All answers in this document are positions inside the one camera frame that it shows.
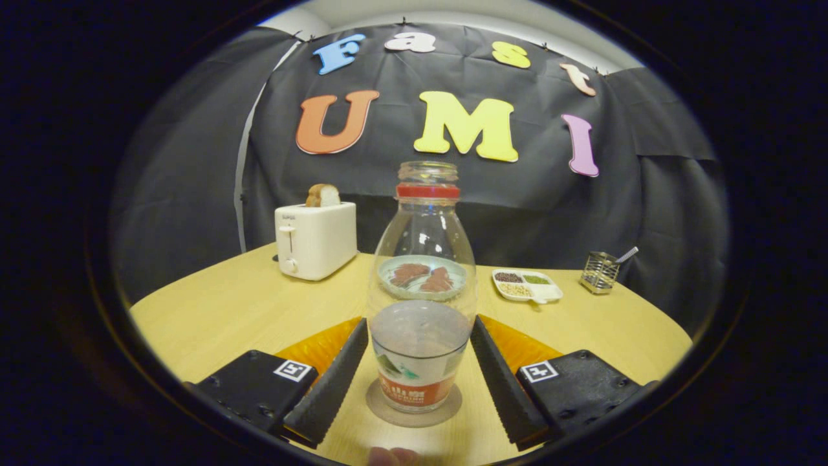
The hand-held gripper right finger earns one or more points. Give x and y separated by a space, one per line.
508 388

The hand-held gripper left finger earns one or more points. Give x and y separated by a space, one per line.
330 388

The round brown coaster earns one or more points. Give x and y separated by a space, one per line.
414 419

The clear plastic juice bottle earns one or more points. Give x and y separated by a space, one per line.
420 349

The white divided bean tray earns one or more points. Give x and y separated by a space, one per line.
527 288

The pale green plate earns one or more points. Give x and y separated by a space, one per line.
388 285

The brown meat slice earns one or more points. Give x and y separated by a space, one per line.
438 281
407 273

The wooden table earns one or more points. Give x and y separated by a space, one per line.
226 310

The white toaster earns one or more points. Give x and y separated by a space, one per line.
317 243

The bread slice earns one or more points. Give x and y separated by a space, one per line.
323 195

